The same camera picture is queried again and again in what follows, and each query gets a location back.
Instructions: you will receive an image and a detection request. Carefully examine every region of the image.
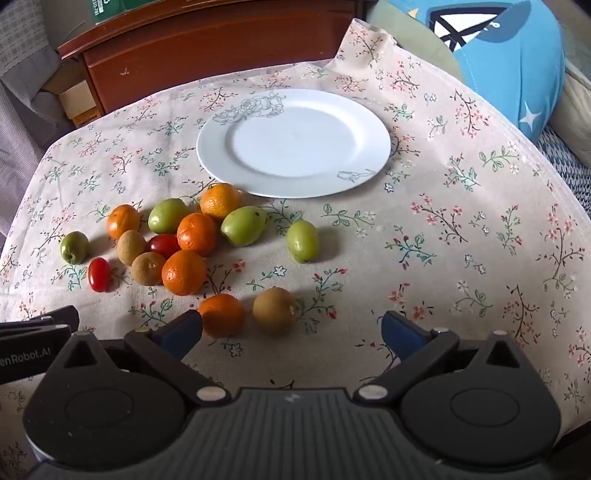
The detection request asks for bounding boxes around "orange mandarin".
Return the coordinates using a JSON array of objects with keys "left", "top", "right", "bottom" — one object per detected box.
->
[
  {"left": 106, "top": 204, "right": 140, "bottom": 240},
  {"left": 161, "top": 250, "right": 208, "bottom": 296},
  {"left": 200, "top": 183, "right": 242, "bottom": 220},
  {"left": 177, "top": 213, "right": 219, "bottom": 257},
  {"left": 198, "top": 294, "right": 246, "bottom": 338}
]

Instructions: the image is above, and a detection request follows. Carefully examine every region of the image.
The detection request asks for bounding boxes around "brown kiwi fruit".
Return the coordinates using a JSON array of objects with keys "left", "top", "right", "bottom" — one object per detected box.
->
[
  {"left": 116, "top": 230, "right": 148, "bottom": 267},
  {"left": 252, "top": 287, "right": 296, "bottom": 336},
  {"left": 131, "top": 252, "right": 167, "bottom": 286}
]

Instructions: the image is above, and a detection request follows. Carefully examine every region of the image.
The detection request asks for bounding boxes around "brown wooden nightstand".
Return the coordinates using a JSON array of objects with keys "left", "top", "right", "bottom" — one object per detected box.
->
[{"left": 58, "top": 0, "right": 370, "bottom": 116}]

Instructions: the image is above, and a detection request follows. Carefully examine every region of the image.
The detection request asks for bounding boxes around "small cardboard box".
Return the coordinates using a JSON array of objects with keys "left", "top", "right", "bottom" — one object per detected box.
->
[{"left": 41, "top": 60, "right": 100, "bottom": 127}]

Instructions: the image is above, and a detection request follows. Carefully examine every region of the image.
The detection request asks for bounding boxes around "olive green cushion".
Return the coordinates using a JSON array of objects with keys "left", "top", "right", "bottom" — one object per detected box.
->
[{"left": 367, "top": 0, "right": 462, "bottom": 79}]

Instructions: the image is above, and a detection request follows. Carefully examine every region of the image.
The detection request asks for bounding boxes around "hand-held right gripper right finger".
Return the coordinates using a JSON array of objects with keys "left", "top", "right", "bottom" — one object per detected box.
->
[{"left": 353, "top": 311, "right": 539, "bottom": 405}]

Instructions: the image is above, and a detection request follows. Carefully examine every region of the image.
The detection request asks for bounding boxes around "beige pillow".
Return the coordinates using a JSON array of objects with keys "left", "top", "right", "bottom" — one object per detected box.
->
[{"left": 549, "top": 60, "right": 591, "bottom": 155}]

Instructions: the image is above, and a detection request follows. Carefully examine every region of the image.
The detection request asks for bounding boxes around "white plate with rose print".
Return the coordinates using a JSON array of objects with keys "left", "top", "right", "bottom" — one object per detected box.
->
[{"left": 197, "top": 89, "right": 392, "bottom": 199}]

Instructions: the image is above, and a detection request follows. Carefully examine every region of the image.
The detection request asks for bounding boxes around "green and white carton box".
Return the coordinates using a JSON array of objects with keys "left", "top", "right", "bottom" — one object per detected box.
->
[{"left": 92, "top": 0, "right": 153, "bottom": 26}]

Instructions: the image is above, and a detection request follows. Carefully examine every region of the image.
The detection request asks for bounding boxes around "blue houndstooth fabric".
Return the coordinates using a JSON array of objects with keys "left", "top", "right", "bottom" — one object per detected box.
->
[{"left": 536, "top": 124, "right": 591, "bottom": 217}]

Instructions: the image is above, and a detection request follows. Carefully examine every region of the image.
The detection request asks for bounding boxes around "grey checked cloth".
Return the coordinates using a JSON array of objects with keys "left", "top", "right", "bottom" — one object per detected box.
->
[{"left": 0, "top": 0, "right": 61, "bottom": 93}]

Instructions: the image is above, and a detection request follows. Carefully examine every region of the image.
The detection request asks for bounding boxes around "lavender striped cloth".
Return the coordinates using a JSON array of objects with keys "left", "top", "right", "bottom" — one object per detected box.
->
[{"left": 0, "top": 69, "right": 70, "bottom": 236}]

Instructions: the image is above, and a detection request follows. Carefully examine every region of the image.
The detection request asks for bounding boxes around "red cherry tomato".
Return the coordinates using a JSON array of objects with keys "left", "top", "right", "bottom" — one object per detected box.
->
[
  {"left": 88, "top": 257, "right": 112, "bottom": 293},
  {"left": 147, "top": 233, "right": 182, "bottom": 260}
]

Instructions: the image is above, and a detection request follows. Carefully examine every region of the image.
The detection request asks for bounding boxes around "beige floral tablecloth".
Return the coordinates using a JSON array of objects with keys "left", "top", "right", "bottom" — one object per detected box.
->
[{"left": 0, "top": 18, "right": 591, "bottom": 462}]

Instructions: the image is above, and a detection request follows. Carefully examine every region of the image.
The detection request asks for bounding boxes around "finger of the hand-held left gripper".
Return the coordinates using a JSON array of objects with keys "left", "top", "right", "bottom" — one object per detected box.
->
[{"left": 0, "top": 305, "right": 80, "bottom": 336}]

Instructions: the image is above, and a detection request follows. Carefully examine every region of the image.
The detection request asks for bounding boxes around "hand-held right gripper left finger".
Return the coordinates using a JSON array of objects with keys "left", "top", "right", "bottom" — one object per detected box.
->
[{"left": 50, "top": 310, "right": 232, "bottom": 407}]

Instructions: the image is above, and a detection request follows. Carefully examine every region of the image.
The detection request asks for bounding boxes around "green jujube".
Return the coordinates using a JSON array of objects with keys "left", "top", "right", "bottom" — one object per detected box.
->
[
  {"left": 286, "top": 220, "right": 321, "bottom": 264},
  {"left": 221, "top": 206, "right": 269, "bottom": 247},
  {"left": 59, "top": 231, "right": 90, "bottom": 265},
  {"left": 148, "top": 198, "right": 188, "bottom": 234}
]

